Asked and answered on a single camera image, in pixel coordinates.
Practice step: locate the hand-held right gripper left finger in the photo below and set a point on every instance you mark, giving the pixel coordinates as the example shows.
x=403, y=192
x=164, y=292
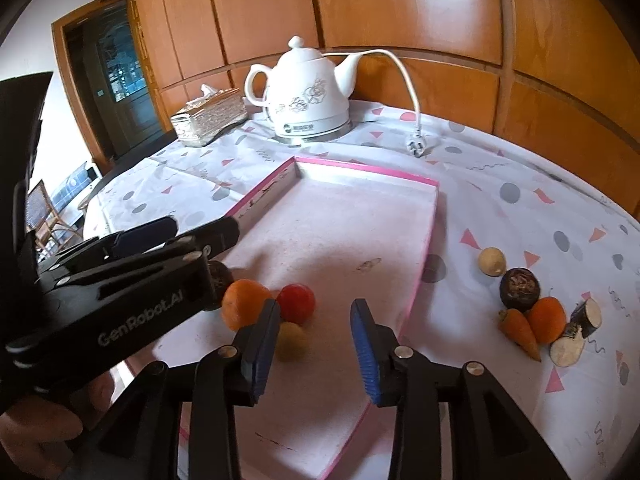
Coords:
x=260, y=360

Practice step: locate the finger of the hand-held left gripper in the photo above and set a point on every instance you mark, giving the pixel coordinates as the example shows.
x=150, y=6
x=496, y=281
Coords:
x=220, y=232
x=145, y=232

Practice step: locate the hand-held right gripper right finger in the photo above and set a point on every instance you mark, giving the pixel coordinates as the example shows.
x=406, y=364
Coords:
x=367, y=360

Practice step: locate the dark brown round fruit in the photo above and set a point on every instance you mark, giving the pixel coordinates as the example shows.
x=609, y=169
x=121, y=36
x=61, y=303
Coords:
x=520, y=287
x=223, y=277

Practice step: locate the pink-rimmed white tray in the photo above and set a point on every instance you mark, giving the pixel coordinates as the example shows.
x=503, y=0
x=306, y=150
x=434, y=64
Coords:
x=340, y=240

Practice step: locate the person's left hand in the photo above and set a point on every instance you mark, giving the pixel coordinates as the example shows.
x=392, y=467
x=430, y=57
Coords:
x=35, y=427

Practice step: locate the small yellow fruit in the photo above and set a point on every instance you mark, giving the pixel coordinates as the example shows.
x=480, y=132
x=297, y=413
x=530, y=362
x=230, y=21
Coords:
x=292, y=342

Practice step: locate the orange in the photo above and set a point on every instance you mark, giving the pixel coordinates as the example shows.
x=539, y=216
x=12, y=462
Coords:
x=242, y=305

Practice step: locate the red tomato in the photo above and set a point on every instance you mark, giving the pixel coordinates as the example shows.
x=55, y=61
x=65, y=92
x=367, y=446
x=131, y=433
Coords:
x=297, y=302

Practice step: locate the wicker chair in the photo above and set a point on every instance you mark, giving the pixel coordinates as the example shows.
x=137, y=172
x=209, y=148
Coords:
x=40, y=205

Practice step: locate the woven tissue box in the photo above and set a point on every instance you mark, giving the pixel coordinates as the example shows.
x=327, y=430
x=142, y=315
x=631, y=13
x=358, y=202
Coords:
x=210, y=117

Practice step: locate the silver kettle base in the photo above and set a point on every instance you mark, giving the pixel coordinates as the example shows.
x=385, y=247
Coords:
x=310, y=138

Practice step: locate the wooden door with glass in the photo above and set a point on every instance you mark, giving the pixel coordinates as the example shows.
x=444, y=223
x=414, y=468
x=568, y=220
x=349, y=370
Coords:
x=125, y=85

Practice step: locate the carrot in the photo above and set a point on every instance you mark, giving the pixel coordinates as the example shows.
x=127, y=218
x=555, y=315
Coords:
x=520, y=332

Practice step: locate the pale yellow round fruit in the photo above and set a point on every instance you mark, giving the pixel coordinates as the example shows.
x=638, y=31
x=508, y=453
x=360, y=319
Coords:
x=492, y=261

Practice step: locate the white ceramic electric kettle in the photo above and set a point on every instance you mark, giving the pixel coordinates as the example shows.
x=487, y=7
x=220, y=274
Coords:
x=305, y=90

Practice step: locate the orange tangerine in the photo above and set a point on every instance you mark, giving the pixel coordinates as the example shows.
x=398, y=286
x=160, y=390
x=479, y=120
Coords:
x=548, y=319

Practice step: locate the dark-skinned cut stem piece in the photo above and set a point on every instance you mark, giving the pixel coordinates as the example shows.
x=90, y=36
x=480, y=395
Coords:
x=586, y=317
x=566, y=352

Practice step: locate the white patterned tablecloth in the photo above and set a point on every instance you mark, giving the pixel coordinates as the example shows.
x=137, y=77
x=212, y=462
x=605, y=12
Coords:
x=500, y=170

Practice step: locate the wooden panelled cabinet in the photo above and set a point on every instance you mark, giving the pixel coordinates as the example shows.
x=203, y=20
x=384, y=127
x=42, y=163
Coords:
x=350, y=5

